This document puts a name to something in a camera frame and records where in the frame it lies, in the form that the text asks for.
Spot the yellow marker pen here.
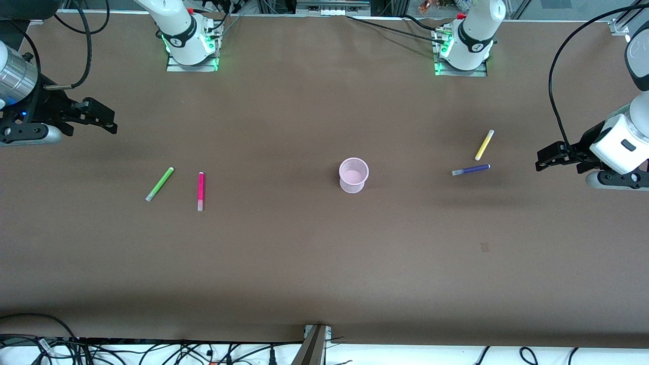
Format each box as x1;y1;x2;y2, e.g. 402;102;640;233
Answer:
475;130;495;161

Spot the green marker pen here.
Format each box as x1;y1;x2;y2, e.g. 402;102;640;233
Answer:
146;167;174;202

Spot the pink plastic cup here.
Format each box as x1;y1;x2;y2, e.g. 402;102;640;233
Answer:
339;158;370;194

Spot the white power strip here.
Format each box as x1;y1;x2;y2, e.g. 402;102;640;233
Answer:
297;0;371;16

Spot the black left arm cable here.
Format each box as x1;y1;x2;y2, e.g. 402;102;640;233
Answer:
548;4;649;148

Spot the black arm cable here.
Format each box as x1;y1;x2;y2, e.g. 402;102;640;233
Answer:
548;4;649;148
45;0;93;91

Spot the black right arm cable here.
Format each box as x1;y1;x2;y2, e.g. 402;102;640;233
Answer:
45;0;93;91

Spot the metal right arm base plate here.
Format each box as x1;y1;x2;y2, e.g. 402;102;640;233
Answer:
166;50;220;72

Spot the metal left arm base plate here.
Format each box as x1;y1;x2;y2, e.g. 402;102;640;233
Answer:
435;60;488;78

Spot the aluminium frame profile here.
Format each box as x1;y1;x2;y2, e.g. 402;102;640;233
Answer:
610;0;649;36

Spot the black looped floor cable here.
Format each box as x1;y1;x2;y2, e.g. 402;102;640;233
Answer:
0;313;80;346

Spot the black cable on table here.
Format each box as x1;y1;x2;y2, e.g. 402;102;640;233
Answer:
346;15;443;41

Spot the black cable bundle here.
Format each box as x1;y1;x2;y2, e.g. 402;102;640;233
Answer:
0;332;305;365

